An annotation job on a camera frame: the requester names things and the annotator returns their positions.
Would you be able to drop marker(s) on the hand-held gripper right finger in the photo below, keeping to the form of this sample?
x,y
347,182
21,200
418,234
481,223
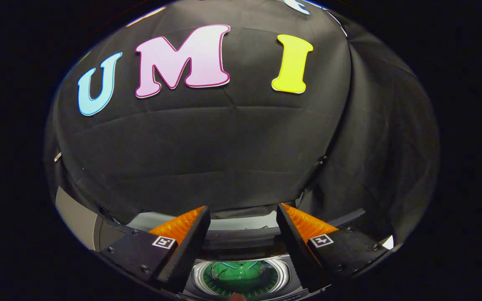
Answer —
x,y
297,246

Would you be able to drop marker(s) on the black backdrop cloth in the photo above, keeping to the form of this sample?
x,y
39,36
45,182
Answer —
x,y
224,146

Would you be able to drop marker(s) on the grey cabinet table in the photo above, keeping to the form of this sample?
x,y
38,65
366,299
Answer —
x,y
78,217

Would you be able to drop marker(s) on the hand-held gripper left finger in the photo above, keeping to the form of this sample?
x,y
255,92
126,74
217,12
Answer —
x,y
188,251

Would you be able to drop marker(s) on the green polo shirt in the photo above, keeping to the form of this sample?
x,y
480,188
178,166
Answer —
x,y
241,274

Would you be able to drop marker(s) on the white panel with black marks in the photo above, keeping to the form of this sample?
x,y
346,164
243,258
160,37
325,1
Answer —
x,y
388,242

